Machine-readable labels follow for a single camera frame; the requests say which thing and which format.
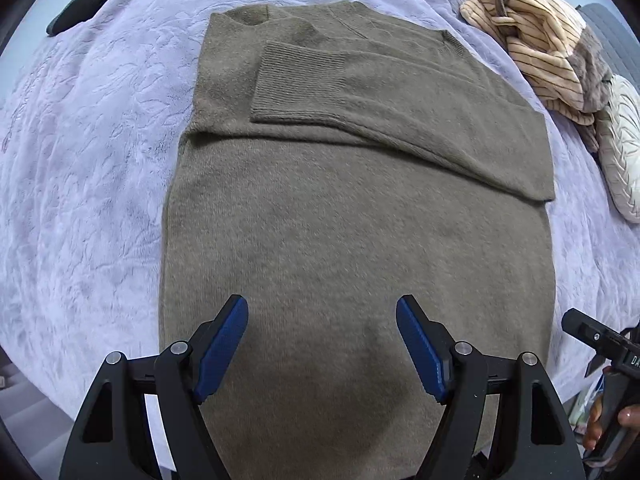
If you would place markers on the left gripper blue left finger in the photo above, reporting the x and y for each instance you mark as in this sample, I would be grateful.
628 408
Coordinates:
186 374

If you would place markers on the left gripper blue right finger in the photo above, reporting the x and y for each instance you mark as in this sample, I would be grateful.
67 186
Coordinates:
457 379

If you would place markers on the brown knit sweater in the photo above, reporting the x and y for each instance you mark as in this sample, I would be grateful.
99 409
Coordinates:
337 159

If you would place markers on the white round pleated pillow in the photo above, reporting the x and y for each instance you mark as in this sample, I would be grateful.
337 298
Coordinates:
617 128

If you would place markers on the lavender textured bedspread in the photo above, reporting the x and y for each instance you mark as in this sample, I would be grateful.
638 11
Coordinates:
89 139

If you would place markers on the striped beige garment pile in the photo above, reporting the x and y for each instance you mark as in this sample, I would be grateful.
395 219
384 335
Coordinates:
530 40

